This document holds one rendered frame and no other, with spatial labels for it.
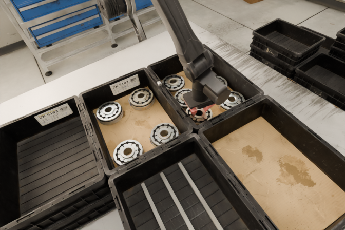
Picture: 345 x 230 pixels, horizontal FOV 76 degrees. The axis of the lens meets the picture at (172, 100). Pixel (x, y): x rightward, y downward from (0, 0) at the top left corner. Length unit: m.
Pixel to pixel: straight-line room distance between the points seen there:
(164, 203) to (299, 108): 0.75
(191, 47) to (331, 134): 0.75
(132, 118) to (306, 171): 0.63
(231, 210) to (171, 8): 0.57
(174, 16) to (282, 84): 0.83
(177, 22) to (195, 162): 0.46
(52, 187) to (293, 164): 0.79
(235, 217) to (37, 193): 0.63
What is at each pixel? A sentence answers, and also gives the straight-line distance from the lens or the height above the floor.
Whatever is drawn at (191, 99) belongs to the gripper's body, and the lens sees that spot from 0.75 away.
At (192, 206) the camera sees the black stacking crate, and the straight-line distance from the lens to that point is 0.72.
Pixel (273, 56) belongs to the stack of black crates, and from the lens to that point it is 1.80.
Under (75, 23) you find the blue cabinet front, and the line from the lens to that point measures 2.72.
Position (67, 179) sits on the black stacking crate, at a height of 0.83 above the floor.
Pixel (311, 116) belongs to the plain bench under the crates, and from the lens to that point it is 1.16.
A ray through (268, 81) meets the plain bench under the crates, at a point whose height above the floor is 0.70.
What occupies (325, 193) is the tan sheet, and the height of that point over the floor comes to 0.83.
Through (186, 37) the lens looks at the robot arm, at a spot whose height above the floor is 1.22.
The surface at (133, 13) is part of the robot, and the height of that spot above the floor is 0.81.
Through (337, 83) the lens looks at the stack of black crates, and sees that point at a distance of 1.90.
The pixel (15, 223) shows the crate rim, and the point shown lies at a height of 0.93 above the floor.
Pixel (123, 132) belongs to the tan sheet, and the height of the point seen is 0.83.
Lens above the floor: 1.52
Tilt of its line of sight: 47 degrees down
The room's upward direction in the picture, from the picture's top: 8 degrees counter-clockwise
